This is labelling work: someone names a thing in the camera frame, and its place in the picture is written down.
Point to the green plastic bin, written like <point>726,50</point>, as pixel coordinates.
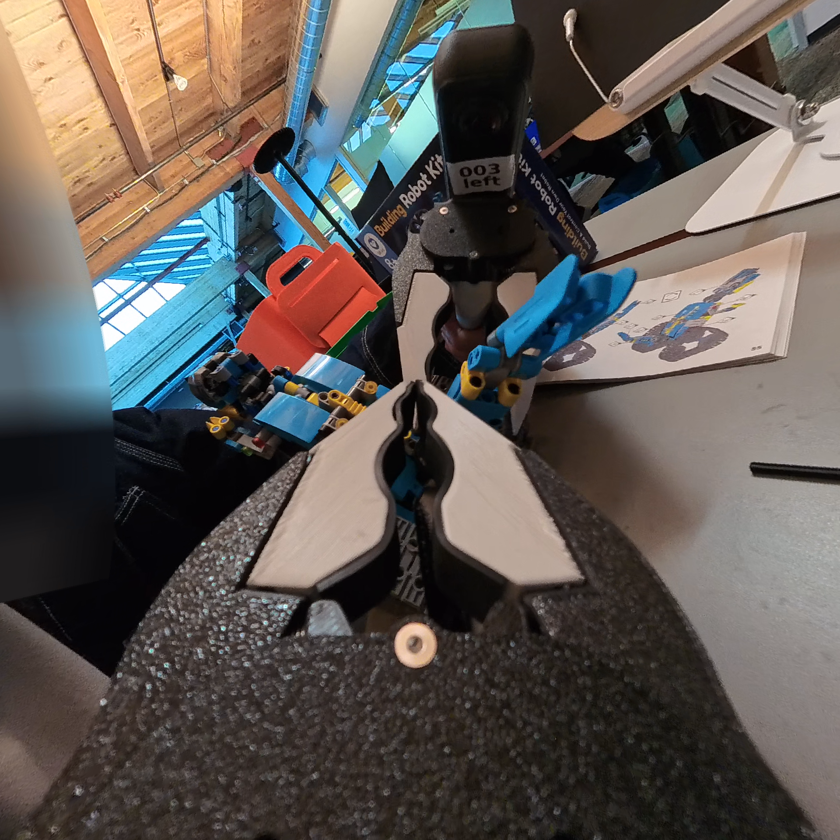
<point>361,325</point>

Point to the silver air duct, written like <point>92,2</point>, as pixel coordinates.
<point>305,65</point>

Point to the white folding laptop stand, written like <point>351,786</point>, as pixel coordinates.
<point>754,170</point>

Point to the blue grey block toy robot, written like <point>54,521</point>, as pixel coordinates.
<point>295,407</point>

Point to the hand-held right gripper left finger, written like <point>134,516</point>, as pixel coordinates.
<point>328,518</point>

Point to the open instruction booklet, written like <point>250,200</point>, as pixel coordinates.
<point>722,308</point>

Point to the dark blue robot kit box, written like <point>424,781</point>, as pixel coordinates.
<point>400,210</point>

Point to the black pole stand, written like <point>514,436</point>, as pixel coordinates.
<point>308,190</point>

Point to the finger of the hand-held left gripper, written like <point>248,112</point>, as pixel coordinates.
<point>525,292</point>
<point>412,328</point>

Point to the black board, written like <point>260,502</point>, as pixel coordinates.
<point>551,79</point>

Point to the person's left hand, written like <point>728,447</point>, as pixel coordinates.
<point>463,341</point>

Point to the blue toy robot arm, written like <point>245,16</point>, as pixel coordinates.
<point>544,315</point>

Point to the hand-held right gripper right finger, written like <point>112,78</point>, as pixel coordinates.
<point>499,512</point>

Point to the orange plastic caddy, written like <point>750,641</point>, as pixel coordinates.
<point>308,302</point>

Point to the grey desk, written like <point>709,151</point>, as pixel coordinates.
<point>709,558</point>

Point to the black axle rod piece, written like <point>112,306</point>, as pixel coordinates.
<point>794,469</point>

